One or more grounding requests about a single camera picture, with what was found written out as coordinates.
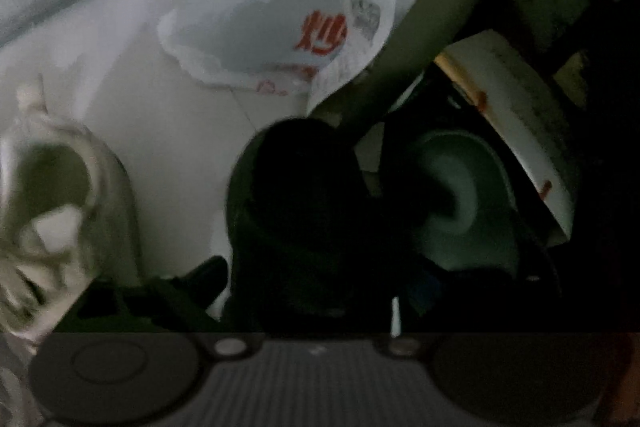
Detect black chunky clog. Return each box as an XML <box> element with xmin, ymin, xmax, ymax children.
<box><xmin>222</xmin><ymin>118</ymin><xmax>392</xmax><ymax>338</ymax></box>

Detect white sneaker with beige laces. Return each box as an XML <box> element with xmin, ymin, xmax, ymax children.
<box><xmin>1</xmin><ymin>79</ymin><xmax>142</xmax><ymax>350</ymax></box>

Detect white box red marks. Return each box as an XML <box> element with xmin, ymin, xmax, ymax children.
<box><xmin>435</xmin><ymin>30</ymin><xmax>574</xmax><ymax>239</ymax></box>

